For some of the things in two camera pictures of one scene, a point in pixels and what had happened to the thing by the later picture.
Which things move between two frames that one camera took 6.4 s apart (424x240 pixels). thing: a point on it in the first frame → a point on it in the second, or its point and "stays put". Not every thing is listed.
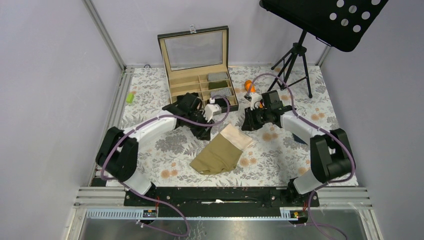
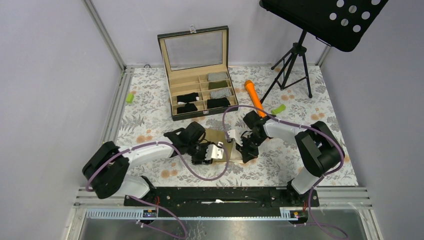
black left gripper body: x=200 y=118 → x=198 y=151
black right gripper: x=249 y=123 → x=247 y=154
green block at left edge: x=129 y=98 stays put
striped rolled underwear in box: x=221 y=93 stays put
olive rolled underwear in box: x=217 y=84 stays put
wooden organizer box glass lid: x=196 y=61 stays put
